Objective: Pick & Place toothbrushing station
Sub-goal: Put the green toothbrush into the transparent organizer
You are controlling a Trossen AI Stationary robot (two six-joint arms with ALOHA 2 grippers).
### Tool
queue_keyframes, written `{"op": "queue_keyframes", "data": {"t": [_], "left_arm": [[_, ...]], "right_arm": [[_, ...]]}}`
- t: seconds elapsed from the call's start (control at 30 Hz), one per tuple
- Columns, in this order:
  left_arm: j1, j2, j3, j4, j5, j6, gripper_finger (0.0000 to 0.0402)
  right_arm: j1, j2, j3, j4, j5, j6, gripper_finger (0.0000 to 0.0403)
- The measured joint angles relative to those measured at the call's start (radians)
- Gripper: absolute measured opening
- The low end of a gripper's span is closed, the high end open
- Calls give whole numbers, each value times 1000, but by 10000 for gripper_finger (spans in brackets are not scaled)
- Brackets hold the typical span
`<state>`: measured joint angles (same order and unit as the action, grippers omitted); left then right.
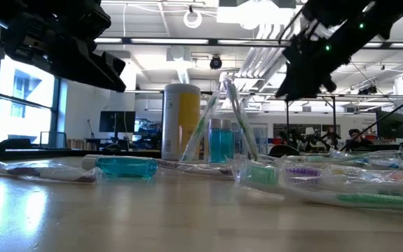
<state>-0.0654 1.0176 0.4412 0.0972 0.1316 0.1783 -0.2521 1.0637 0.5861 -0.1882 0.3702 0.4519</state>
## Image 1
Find black metal rig frame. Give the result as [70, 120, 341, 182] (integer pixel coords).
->
[207, 91, 339, 150]

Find person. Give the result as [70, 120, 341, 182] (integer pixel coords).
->
[344, 127, 372, 151]

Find clear acrylic organizer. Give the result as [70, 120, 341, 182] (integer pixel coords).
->
[178, 124, 261, 165]

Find pile of packaged toothbrushes right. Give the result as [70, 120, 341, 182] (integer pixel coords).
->
[231, 159, 403, 213]

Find overhead light bar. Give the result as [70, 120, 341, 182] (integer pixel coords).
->
[94, 34, 403, 50]

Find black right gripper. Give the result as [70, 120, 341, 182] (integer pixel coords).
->
[274, 34, 352, 102]

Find black ceiling camera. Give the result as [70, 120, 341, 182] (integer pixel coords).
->
[209, 55, 223, 71]

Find white canister yellow label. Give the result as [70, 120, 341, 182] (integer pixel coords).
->
[161, 83, 202, 162]

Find teal mouthwash bottle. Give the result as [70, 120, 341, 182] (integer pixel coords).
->
[221, 119, 236, 164]
[81, 154, 159, 179]
[207, 118, 222, 164]

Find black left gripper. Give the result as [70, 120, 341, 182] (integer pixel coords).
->
[46, 38, 127, 94]

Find black hanging cable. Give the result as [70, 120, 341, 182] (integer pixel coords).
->
[340, 89, 403, 152]

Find large window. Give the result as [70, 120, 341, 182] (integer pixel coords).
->
[0, 52, 64, 148]

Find black computer monitor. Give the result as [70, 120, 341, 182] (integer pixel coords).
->
[375, 110, 403, 140]
[98, 111, 137, 134]

